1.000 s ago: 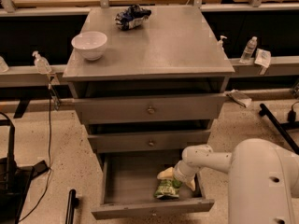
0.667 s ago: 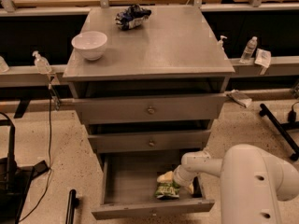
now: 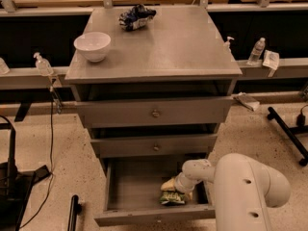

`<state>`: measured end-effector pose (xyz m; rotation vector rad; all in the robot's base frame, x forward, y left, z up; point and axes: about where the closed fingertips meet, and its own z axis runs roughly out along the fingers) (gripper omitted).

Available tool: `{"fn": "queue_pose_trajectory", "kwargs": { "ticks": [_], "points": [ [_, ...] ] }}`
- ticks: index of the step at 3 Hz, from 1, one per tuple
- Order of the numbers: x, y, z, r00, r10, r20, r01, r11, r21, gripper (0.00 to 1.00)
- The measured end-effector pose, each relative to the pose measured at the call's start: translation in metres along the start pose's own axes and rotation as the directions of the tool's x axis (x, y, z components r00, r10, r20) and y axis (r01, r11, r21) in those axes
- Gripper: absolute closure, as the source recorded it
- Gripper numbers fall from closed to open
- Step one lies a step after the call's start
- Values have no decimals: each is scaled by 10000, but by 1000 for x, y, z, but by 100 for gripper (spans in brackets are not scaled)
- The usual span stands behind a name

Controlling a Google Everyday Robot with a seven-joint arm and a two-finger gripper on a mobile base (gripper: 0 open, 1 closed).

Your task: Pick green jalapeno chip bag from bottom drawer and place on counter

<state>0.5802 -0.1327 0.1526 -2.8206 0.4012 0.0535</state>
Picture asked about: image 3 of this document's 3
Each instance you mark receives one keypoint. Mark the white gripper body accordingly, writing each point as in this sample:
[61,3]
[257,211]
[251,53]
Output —
[180,185]

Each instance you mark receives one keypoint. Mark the green jalapeno chip bag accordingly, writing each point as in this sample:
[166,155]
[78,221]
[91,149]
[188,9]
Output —
[172,198]

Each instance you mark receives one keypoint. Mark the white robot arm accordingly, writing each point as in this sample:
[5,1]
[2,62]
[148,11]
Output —
[244,190]

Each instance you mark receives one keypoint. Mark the grey open bottom drawer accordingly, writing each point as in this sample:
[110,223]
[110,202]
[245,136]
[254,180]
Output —
[133,192]

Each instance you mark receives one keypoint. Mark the grey middle drawer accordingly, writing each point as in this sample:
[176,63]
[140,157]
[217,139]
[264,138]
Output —
[153,145]

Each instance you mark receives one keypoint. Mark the grey top drawer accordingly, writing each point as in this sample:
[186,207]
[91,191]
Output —
[151,112]

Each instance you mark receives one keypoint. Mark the grey drawer cabinet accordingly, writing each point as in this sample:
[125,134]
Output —
[179,54]

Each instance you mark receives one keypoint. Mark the blue crumpled chip bag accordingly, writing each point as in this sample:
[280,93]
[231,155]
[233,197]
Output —
[136,18]

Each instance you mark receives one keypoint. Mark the black bar on floor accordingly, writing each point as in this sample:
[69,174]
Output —
[75,210]

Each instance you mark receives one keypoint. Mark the grey cloth on ledge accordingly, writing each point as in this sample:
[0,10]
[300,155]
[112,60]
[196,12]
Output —
[247,100]

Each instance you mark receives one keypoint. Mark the black wheeled stand leg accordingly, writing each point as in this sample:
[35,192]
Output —
[292,132]

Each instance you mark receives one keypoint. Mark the clear pump bottle behind cabinet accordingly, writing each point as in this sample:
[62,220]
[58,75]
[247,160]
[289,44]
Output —
[227,44]

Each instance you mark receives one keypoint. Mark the clear water bottle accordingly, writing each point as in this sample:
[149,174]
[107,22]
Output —
[257,51]

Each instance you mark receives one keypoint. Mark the white packet on ledge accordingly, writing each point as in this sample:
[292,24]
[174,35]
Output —
[271,59]

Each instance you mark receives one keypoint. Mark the black stand base left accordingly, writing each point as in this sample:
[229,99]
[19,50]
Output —
[15,186]

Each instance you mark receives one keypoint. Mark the white ceramic bowl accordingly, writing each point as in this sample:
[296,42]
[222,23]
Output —
[93,46]

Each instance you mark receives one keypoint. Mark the clear sanitizer pump bottle left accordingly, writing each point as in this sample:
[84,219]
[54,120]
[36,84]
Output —
[43,66]

